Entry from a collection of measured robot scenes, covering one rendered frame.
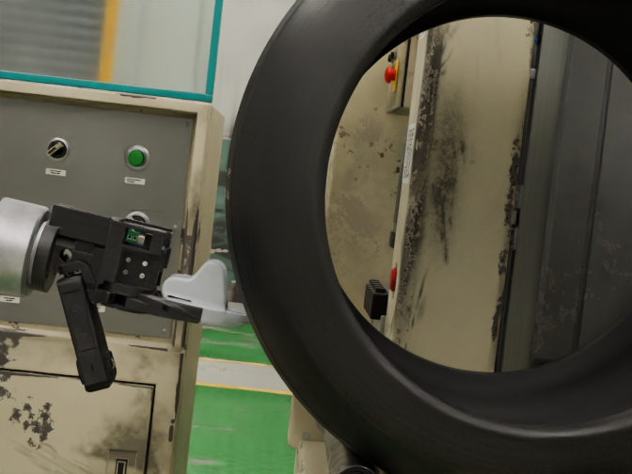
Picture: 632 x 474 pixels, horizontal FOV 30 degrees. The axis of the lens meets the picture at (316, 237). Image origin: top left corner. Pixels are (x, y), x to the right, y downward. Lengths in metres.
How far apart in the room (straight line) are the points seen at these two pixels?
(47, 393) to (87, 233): 0.70
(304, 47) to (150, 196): 0.81
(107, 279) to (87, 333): 0.06
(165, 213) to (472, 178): 0.56
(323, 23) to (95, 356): 0.38
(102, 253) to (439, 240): 0.46
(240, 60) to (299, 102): 9.35
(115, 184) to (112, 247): 0.70
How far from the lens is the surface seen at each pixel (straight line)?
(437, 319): 1.44
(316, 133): 1.02
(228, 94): 10.35
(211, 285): 1.13
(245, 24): 10.40
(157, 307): 1.11
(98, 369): 1.15
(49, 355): 1.81
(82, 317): 1.14
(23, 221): 1.13
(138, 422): 1.80
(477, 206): 1.44
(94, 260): 1.14
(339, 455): 1.14
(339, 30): 1.03
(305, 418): 1.42
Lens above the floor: 1.18
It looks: 3 degrees down
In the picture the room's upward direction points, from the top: 6 degrees clockwise
